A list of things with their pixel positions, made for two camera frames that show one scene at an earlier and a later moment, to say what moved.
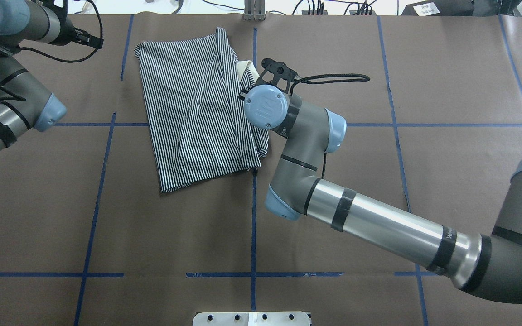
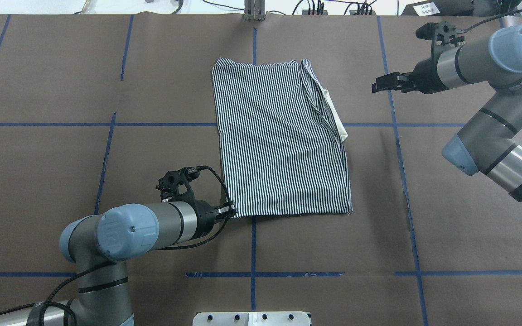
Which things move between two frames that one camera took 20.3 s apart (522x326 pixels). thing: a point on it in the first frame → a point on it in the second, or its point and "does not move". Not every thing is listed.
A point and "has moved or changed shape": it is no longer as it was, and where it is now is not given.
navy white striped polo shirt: x=200 y=129 has moved or changed shape
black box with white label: x=440 y=7 does not move
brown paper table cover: x=69 y=227 does not move
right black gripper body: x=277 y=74 → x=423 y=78
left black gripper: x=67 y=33 → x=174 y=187
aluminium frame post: x=254 y=10 does not move
